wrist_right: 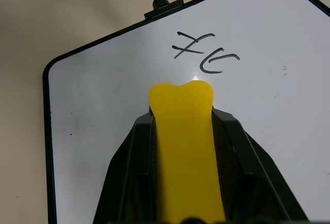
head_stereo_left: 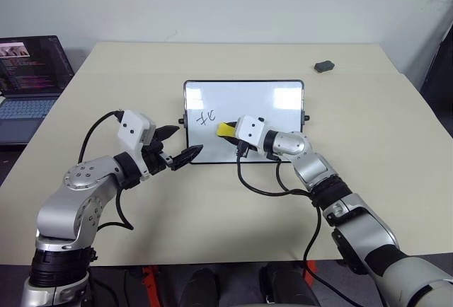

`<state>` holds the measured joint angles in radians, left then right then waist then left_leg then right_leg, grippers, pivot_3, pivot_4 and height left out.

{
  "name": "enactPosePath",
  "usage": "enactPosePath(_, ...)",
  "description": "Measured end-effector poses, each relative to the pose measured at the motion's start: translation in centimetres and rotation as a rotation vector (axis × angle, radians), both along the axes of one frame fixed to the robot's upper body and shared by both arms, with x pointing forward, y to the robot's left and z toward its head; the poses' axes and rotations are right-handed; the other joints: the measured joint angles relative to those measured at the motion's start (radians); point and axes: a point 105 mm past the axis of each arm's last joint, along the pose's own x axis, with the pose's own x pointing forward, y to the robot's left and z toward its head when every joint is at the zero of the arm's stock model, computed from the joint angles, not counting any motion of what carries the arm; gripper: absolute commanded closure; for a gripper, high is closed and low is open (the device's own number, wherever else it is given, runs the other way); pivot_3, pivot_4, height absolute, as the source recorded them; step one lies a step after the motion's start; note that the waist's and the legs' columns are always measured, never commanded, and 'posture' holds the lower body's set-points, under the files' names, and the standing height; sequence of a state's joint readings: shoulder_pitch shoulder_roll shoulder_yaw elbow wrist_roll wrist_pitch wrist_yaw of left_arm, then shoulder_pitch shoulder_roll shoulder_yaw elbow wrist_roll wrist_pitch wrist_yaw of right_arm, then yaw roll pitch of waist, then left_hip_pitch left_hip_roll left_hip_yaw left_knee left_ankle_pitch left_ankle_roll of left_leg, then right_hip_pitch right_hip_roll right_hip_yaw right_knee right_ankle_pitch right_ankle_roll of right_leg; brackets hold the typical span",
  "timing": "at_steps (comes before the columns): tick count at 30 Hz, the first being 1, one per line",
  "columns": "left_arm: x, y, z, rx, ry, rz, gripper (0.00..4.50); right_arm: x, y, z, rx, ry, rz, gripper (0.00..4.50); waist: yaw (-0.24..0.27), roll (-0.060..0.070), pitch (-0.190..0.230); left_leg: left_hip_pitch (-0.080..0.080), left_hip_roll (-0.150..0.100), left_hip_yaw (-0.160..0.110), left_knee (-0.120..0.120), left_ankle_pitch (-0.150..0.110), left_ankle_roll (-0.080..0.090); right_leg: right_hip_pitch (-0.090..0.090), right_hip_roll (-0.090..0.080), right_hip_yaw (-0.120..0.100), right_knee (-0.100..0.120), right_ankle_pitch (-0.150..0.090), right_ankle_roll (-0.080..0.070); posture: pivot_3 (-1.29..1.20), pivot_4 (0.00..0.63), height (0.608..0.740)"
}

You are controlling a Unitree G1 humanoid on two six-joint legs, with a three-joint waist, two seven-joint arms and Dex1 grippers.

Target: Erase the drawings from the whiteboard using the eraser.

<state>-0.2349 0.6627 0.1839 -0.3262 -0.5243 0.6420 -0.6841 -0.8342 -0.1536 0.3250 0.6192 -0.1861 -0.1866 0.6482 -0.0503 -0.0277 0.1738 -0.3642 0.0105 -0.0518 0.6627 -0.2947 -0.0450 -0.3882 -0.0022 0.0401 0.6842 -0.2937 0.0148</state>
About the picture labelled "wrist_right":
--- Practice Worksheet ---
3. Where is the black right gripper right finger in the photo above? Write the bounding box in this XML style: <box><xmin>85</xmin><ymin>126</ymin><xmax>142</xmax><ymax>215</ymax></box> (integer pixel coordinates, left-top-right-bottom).
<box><xmin>211</xmin><ymin>106</ymin><xmax>309</xmax><ymax>224</ymax></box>

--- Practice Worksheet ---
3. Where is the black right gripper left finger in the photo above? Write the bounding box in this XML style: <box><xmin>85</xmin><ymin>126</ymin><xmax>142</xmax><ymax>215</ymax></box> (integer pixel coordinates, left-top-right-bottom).
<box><xmin>92</xmin><ymin>106</ymin><xmax>166</xmax><ymax>224</ymax></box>

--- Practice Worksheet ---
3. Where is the yellow whiteboard eraser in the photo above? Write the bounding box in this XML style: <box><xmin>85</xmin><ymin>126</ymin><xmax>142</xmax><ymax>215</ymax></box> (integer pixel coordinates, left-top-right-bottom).
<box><xmin>148</xmin><ymin>79</ymin><xmax>227</xmax><ymax>224</ymax></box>

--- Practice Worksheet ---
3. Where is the black-framed whiteboard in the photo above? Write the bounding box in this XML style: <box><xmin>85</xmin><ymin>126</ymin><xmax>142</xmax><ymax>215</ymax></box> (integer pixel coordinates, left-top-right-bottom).
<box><xmin>42</xmin><ymin>0</ymin><xmax>330</xmax><ymax>224</ymax></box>

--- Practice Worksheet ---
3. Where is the black whiteboard clip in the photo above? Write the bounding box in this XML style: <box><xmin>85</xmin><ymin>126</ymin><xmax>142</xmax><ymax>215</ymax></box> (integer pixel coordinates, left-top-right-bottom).
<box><xmin>143</xmin><ymin>0</ymin><xmax>184</xmax><ymax>23</ymax></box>

